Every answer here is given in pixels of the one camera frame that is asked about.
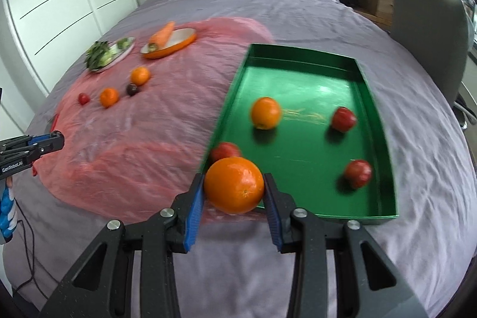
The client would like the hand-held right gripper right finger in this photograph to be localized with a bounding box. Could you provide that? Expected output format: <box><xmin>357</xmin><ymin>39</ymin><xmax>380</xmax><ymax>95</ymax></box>
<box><xmin>263</xmin><ymin>172</ymin><xmax>427</xmax><ymax>318</ymax></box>

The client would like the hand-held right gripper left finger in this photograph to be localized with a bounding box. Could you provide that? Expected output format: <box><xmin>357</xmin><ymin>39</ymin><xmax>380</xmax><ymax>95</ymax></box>
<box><xmin>39</xmin><ymin>172</ymin><xmax>206</xmax><ymax>318</ymax></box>

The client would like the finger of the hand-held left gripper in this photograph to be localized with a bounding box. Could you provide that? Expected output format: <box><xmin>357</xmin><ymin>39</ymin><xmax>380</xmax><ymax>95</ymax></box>
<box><xmin>22</xmin><ymin>140</ymin><xmax>65</xmax><ymax>159</ymax></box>
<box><xmin>0</xmin><ymin>131</ymin><xmax>64</xmax><ymax>152</ymax></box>

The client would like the orange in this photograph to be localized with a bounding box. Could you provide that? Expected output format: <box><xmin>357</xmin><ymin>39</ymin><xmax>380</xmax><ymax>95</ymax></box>
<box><xmin>204</xmin><ymin>156</ymin><xmax>265</xmax><ymax>214</ymax></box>
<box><xmin>130</xmin><ymin>67</ymin><xmax>151</xmax><ymax>86</ymax></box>
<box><xmin>250</xmin><ymin>97</ymin><xmax>282</xmax><ymax>130</ymax></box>
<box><xmin>100</xmin><ymin>88</ymin><xmax>120</xmax><ymax>108</ymax></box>

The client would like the green tray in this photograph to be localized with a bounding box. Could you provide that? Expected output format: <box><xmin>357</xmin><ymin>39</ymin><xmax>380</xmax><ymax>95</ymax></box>
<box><xmin>199</xmin><ymin>43</ymin><xmax>399</xmax><ymax>225</ymax></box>

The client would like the pink plastic sheet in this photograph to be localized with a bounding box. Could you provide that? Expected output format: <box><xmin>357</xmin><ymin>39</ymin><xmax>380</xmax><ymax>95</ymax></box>
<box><xmin>33</xmin><ymin>17</ymin><xmax>276</xmax><ymax>225</ymax></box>

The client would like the leafy green vegetable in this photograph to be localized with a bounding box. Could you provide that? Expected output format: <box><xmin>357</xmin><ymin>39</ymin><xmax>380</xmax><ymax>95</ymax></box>
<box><xmin>85</xmin><ymin>40</ymin><xmax>129</xmax><ymax>71</ymax></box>

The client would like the patterned white plate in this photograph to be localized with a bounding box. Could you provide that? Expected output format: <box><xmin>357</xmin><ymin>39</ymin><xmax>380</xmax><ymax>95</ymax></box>
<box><xmin>89</xmin><ymin>37</ymin><xmax>136</xmax><ymax>73</ymax></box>

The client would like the carrot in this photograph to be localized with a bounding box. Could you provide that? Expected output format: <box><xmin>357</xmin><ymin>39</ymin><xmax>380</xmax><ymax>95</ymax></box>
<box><xmin>148</xmin><ymin>21</ymin><xmax>176</xmax><ymax>52</ymax></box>

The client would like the orange-rimmed plate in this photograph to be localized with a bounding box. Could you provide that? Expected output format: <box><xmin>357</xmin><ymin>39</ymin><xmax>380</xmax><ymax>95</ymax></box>
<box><xmin>141</xmin><ymin>28</ymin><xmax>197</xmax><ymax>60</ymax></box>

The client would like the grey chair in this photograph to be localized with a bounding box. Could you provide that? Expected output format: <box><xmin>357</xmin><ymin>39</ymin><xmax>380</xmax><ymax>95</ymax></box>
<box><xmin>391</xmin><ymin>0</ymin><xmax>474</xmax><ymax>132</ymax></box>

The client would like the black cable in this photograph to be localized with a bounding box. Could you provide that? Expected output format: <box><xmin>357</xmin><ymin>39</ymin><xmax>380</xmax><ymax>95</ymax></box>
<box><xmin>10</xmin><ymin>206</ymin><xmax>51</xmax><ymax>300</ymax></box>

